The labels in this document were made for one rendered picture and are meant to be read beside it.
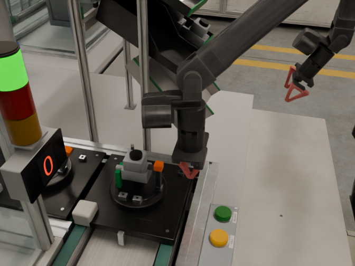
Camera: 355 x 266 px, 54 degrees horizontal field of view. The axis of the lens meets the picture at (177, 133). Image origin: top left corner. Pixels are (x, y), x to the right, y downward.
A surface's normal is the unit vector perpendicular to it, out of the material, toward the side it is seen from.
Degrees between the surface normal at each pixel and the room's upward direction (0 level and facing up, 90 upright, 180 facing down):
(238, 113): 0
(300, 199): 0
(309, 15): 89
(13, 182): 90
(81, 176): 0
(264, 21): 75
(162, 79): 45
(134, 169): 90
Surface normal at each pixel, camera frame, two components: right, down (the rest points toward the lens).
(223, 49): 0.12, 0.18
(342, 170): 0.03, -0.80
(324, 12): -0.22, 0.58
